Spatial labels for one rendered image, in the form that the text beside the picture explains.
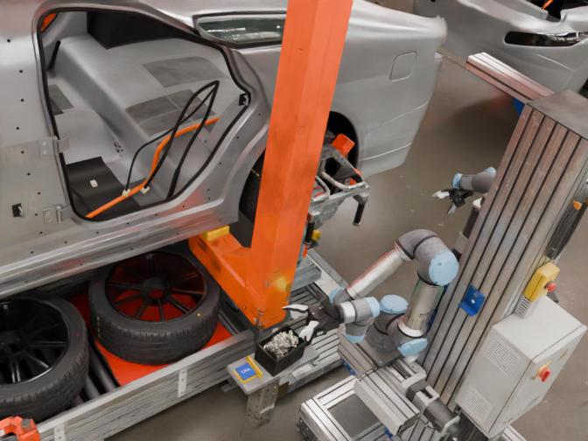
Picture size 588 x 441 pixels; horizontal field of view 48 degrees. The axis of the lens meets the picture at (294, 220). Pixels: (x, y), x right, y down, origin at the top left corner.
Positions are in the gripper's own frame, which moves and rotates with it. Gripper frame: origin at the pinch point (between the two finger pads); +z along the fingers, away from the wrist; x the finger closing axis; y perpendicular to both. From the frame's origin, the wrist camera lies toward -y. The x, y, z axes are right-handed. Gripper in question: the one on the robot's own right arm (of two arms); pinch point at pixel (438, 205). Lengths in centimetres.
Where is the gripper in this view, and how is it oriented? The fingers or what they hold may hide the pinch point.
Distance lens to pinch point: 376.7
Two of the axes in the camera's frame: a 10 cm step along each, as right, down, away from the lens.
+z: -7.5, 5.1, 4.2
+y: -0.6, 5.8, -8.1
